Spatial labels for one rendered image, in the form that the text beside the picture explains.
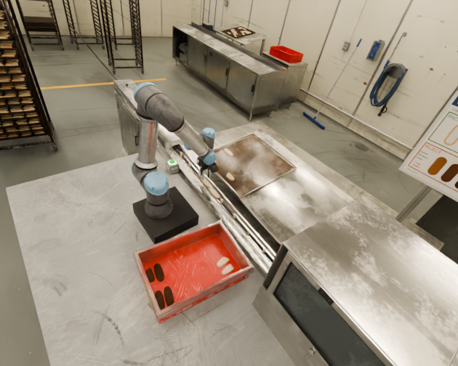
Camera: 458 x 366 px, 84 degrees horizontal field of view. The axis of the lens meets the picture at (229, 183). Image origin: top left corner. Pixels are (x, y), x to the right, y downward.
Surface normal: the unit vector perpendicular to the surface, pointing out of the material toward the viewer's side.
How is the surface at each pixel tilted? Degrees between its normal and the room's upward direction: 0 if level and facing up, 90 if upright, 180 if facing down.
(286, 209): 10
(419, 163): 90
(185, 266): 0
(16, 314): 0
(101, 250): 0
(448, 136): 90
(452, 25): 90
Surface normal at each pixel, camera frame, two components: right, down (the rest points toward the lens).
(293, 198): 0.00, -0.69
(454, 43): -0.81, 0.28
